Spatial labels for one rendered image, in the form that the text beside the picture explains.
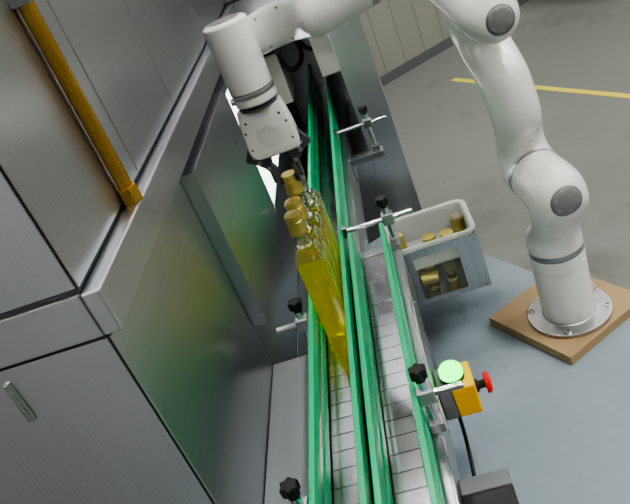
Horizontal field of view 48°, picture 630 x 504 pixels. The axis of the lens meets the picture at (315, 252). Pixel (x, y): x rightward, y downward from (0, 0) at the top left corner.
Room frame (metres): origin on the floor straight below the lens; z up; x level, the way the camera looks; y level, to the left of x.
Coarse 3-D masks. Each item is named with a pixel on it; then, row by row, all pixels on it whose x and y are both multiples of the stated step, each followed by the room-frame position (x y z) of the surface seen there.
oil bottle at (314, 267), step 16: (304, 256) 1.18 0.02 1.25; (320, 256) 1.18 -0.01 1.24; (304, 272) 1.18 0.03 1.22; (320, 272) 1.18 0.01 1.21; (320, 288) 1.18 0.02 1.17; (336, 288) 1.18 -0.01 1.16; (320, 304) 1.18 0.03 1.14; (336, 304) 1.18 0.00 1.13; (320, 320) 1.19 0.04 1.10; (336, 320) 1.18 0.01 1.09; (336, 336) 1.18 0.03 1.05
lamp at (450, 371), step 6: (450, 360) 1.01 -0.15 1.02; (444, 366) 1.00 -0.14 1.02; (450, 366) 1.00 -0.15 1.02; (456, 366) 0.99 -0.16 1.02; (438, 372) 1.00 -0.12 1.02; (444, 372) 0.99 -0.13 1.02; (450, 372) 0.99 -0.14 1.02; (456, 372) 0.98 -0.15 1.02; (462, 372) 0.99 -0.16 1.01; (444, 378) 0.99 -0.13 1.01; (450, 378) 0.98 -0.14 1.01; (456, 378) 0.98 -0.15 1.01; (462, 378) 0.98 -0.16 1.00
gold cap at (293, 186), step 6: (282, 174) 1.33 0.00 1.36; (288, 174) 1.31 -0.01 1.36; (294, 174) 1.31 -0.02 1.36; (282, 180) 1.31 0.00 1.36; (288, 180) 1.30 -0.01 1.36; (294, 180) 1.31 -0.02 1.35; (288, 186) 1.31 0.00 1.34; (294, 186) 1.30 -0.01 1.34; (300, 186) 1.31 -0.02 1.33; (288, 192) 1.31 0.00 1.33; (294, 192) 1.30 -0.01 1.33; (300, 192) 1.30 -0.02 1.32
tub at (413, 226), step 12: (444, 204) 1.59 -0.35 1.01; (456, 204) 1.59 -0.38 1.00; (408, 216) 1.61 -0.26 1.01; (420, 216) 1.60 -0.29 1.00; (432, 216) 1.60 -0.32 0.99; (444, 216) 1.59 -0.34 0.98; (468, 216) 1.49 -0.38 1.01; (396, 228) 1.62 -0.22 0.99; (408, 228) 1.61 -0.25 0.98; (420, 228) 1.60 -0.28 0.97; (432, 228) 1.60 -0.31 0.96; (444, 228) 1.59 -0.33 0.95; (468, 228) 1.44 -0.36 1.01; (408, 240) 1.61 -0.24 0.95; (420, 240) 1.59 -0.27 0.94; (432, 240) 1.45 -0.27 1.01; (444, 240) 1.44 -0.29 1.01; (408, 252) 1.46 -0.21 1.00
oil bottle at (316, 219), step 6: (312, 216) 1.31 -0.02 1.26; (318, 216) 1.31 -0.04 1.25; (312, 222) 1.29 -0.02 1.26; (318, 222) 1.29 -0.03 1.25; (324, 222) 1.33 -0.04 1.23; (324, 228) 1.31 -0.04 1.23; (324, 234) 1.29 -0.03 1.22; (330, 240) 1.32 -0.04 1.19; (330, 246) 1.29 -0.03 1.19; (336, 252) 1.33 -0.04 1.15; (336, 258) 1.30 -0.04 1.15; (336, 264) 1.29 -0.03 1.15
